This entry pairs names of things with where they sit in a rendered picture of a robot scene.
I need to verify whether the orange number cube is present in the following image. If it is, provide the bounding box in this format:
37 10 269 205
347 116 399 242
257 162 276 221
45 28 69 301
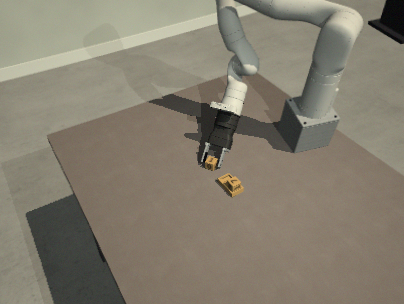
227 176 241 192
205 156 218 171

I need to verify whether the orange open tray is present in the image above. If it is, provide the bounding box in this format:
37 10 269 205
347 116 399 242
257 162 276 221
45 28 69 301
218 173 244 197

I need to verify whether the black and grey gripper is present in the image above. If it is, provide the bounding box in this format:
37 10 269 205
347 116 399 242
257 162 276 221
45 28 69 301
201 96 243 168

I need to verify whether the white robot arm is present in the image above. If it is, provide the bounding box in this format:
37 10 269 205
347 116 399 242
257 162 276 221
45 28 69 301
216 0 363 119

